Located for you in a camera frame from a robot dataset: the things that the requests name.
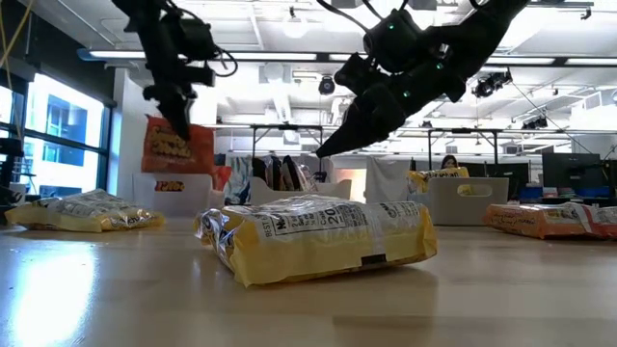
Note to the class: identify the white plastic bin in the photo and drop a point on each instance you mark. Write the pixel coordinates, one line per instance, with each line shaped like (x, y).
(332, 189)

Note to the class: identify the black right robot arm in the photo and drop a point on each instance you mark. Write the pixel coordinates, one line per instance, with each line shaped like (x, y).
(482, 34)

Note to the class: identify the black round ceiling lamp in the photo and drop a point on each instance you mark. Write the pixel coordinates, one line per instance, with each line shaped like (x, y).
(327, 85)

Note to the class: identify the grey plastic bin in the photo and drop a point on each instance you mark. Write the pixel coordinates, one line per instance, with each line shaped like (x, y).
(491, 207)

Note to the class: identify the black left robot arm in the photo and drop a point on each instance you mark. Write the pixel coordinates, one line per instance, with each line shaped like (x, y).
(149, 19)

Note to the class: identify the red Maruchan noodle pack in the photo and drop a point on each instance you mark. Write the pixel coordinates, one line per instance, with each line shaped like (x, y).
(540, 221)
(222, 178)
(169, 186)
(197, 154)

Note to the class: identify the person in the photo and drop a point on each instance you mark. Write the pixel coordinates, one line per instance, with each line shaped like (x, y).
(449, 161)

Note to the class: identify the dark side shelf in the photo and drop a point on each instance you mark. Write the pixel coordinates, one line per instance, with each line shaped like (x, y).
(7, 168)

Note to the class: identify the black monitor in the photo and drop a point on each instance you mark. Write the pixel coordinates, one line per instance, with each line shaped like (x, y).
(571, 171)

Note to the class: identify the black metal rack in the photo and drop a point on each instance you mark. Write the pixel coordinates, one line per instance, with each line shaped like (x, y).
(289, 126)

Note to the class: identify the clear plastic bin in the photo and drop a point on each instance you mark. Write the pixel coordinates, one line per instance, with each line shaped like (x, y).
(193, 202)

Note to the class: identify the large window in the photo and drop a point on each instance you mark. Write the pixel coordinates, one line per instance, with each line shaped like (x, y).
(62, 159)

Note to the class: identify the long ceiling light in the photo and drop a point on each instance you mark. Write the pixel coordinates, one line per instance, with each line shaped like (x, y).
(520, 61)
(115, 55)

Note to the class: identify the yellow Maruchan noodle pack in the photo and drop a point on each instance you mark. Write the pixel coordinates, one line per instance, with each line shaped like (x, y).
(82, 214)
(313, 250)
(417, 182)

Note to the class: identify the white draped cloth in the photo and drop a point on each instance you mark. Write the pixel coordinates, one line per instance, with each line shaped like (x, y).
(385, 180)

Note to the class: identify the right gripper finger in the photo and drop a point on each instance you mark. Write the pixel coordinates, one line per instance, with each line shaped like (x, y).
(378, 127)
(352, 120)

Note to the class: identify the pale patterned cloth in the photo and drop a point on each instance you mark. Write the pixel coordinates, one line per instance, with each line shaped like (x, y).
(238, 178)

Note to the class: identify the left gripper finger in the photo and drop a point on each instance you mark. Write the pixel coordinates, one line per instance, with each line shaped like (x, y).
(172, 115)
(183, 118)

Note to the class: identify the black ceiling spotlight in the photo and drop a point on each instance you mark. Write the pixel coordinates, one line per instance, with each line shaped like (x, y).
(532, 124)
(484, 88)

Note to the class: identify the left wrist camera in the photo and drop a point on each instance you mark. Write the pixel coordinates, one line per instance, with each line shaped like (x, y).
(200, 77)

